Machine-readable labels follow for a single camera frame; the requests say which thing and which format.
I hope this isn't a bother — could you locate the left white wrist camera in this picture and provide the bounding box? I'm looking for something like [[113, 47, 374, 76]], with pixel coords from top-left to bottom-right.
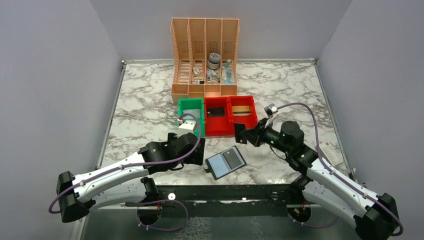
[[177, 120, 197, 137]]

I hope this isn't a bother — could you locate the black credit card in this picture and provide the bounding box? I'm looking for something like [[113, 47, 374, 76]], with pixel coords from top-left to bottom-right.
[[206, 107, 226, 118], [234, 123, 248, 145]]

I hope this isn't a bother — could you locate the small white box in organizer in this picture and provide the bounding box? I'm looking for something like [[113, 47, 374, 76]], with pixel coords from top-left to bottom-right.
[[192, 66, 201, 76]]

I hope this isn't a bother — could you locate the silver card in green bin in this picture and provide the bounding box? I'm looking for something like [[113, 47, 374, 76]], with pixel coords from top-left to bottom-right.
[[182, 109, 202, 118]]

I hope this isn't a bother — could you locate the small white bottle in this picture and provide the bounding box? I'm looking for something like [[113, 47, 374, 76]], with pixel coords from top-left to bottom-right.
[[206, 71, 212, 83]]

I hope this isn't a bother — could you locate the green capped tube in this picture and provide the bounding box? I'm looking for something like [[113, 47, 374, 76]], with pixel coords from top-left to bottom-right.
[[222, 59, 232, 69]]

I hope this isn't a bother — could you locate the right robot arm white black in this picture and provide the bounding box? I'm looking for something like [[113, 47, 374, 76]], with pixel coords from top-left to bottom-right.
[[239, 118, 401, 240]]

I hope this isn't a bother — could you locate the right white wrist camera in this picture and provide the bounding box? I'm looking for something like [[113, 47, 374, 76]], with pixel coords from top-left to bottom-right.
[[264, 103, 279, 127]]

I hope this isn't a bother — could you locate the gold credit card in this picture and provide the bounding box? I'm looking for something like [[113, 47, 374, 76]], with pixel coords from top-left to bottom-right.
[[231, 105, 251, 116]]

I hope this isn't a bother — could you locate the peach desk file organizer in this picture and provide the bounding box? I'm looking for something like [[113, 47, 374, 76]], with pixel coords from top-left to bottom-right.
[[170, 17, 240, 105]]

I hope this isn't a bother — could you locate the blue packaged item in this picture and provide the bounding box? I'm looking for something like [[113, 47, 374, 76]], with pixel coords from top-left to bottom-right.
[[221, 68, 235, 85]]

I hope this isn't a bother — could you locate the small white box red label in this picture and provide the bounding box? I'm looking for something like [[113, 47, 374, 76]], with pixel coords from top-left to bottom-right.
[[319, 141, 343, 167]]

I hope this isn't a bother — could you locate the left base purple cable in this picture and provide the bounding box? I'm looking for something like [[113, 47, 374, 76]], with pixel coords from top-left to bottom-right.
[[136, 198, 190, 232]]

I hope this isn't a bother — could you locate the green plastic bin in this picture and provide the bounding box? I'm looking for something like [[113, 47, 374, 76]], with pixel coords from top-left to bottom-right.
[[178, 98, 206, 137]]

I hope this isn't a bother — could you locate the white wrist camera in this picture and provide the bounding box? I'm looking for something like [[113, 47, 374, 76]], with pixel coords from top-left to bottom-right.
[[177, 120, 197, 137], [264, 103, 279, 127]]

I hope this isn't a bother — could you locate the red plastic bin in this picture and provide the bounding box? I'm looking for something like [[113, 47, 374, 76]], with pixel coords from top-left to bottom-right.
[[229, 95, 258, 129], [204, 97, 234, 136]]

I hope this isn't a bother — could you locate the green marker pen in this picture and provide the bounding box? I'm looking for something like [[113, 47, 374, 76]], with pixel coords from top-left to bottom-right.
[[210, 70, 221, 83]]

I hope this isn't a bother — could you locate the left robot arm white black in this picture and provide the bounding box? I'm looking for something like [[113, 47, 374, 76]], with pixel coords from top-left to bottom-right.
[[56, 133, 206, 223]]

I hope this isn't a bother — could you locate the black card holder wallet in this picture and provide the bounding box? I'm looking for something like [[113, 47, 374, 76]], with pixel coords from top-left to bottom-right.
[[202, 145, 247, 180]]

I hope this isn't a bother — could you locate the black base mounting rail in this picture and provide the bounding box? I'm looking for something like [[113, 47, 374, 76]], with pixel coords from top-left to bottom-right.
[[125, 184, 322, 208]]

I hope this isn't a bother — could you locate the round grey tin jar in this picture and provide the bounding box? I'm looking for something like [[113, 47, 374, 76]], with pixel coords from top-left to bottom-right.
[[206, 52, 221, 70]]

